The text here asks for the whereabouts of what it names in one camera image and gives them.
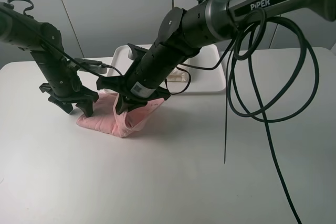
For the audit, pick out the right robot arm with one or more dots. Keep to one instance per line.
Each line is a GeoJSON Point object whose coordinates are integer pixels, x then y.
{"type": "Point", "coordinates": [184, 32]}

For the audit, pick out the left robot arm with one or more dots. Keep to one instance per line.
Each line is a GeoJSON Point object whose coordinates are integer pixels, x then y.
{"type": "Point", "coordinates": [44, 42]}

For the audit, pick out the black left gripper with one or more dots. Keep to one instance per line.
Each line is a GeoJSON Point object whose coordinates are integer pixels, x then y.
{"type": "Point", "coordinates": [63, 84]}

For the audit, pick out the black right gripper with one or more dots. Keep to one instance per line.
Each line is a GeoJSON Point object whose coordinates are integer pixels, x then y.
{"type": "Point", "coordinates": [142, 80]}

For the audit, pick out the black cable tie right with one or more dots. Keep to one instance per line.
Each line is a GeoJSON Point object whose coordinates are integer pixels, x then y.
{"type": "Point", "coordinates": [226, 99]}

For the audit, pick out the pink towel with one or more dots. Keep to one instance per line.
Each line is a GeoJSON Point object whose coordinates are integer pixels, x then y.
{"type": "Point", "coordinates": [106, 120]}

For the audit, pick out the white rectangular plastic tray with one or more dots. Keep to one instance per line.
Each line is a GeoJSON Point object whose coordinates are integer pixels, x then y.
{"type": "Point", "coordinates": [202, 82]}

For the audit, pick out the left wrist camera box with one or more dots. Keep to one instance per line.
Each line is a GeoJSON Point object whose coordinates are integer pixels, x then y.
{"type": "Point", "coordinates": [92, 66]}

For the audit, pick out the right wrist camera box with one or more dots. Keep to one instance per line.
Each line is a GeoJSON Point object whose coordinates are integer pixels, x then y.
{"type": "Point", "coordinates": [136, 52]}

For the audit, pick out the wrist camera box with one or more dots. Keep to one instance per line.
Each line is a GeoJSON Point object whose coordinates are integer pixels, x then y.
{"type": "Point", "coordinates": [136, 52]}
{"type": "Point", "coordinates": [92, 66]}

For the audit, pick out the cream white towel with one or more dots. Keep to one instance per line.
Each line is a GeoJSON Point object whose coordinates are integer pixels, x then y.
{"type": "Point", "coordinates": [178, 76]}

